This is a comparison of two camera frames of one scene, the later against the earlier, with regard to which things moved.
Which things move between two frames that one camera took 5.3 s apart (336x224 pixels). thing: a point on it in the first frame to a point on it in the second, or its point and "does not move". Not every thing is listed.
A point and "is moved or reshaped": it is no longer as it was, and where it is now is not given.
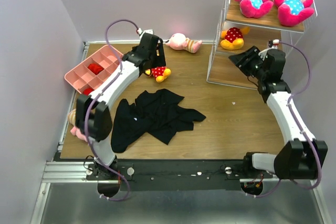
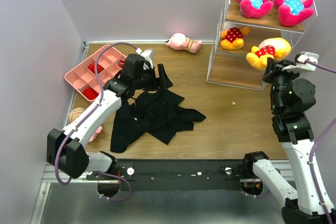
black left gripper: x=159 y=59 to x=163 y=82
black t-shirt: x=156 y=113 does not move
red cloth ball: x=95 y=68 does not move
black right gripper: x=250 y=64 to x=271 y=71
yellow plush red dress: x=232 y=38 does not move
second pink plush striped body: x=179 y=42 does not move
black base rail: x=169 y=175 does not move
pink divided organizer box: x=95 y=70 does not move
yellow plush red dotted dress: x=160 y=73 is moved or reshaped
